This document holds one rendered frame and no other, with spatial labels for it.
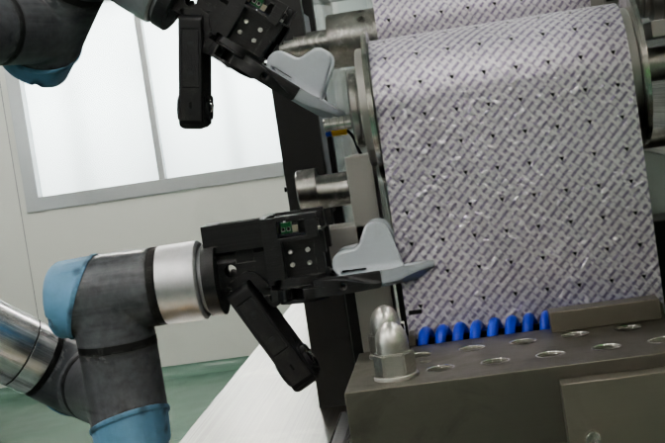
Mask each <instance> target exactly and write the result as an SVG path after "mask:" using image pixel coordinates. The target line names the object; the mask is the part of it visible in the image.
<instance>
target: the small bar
mask: <svg viewBox="0 0 665 443"><path fill-rule="evenodd" d="M547 313H548V320H549V327H550V329H551V331H552V332H561V331H569V330H576V329H584V328H592V327H599V326H607V325H615V324H622V323H630V322H638V321H646V320H652V319H660V318H662V315H661V308H660V302H659V299H658V298H657V297H656V296H655V295H650V296H642V297H634V298H627V299H619V300H612V301H604V302H596V303H589V304H581V305H575V306H567V307H560V308H552V309H547Z"/></svg>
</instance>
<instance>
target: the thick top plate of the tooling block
mask: <svg viewBox="0 0 665 443"><path fill-rule="evenodd" d="M661 315H662V318H660V319H652V320H646V321H638V322H630V323H622V324H615V325H607V326H599V327H592V328H584V329H576V330H569V331H561V332H552V331H551V329H550V328H548V329H541V330H534V331H526V332H518V333H511V334H503V335H495V336H488V337H480V338H472V339H464V340H457V341H449V342H441V343H434V344H427V345H419V346H412V347H410V348H412V349H413V350H414V352H415V358H416V365H417V369H418V370H419V372H420V374H419V375H418V376H417V377H415V378H412V379H409V380H406V381H401V382H394V383H377V382H375V381H374V376H375V370H374V363H373V360H371V359H369V355H370V354H371V353H370V352H366V353H359V355H358V358H357V361H356V363H355V366H354V369H353V371H352V374H351V377H350V379H349V382H348V385H347V387H346V390H345V393H344V397H345V404H346V411H347V417H348V424H349V431H350V437H351V443H566V442H567V435H566V428H565V421H564V414H563V407H562V400H561V393H560V387H559V380H560V379H567V378H575V377H583V376H590V375H598V374H605V373H613V372H621V371H629V370H637V369H645V368H653V367H661V366H665V313H662V314H661Z"/></svg>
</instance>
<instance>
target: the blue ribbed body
mask: <svg viewBox="0 0 665 443"><path fill-rule="evenodd" d="M548 328H550V327H549V320H548V313H547V310H544V311H543V312H542V313H541V314H540V321H539V323H538V322H537V320H536V318H535V316H534V314H533V313H531V312H527V313H526V314H525V315H524V316H523V318H522V325H521V324H520V322H519V320H518V318H517V317H516V316H515V315H513V314H512V315H509V316H508V317H507V318H506V322H505V327H503V325H502V323H501V321H500V320H499V319H498V318H497V317H491V319H490V320H489V321H488V327H487V329H486V327H485V325H484V323H483V321H482V320H480V319H475V320H473V322H472V323H471V326H470V332H469V330H468V327H467V325H466V324H465V323H464V322H462V321H459V322H456V323H455V325H454V326H453V331H452V332H451V330H450V328H449V326H448V325H446V324H440V325H439V326H438V327H437V329H436V332H435V335H434V333H433V331H432V329H431V328H430V327H428V326H424V327H422V328H421V330H420V332H419V337H418V339H417V346H419V345H427V344H434V343H441V342H449V341H457V340H464V339H472V338H480V337H488V336H495V335H503V334H511V333H518V332H526V331H534V330H541V329H548Z"/></svg>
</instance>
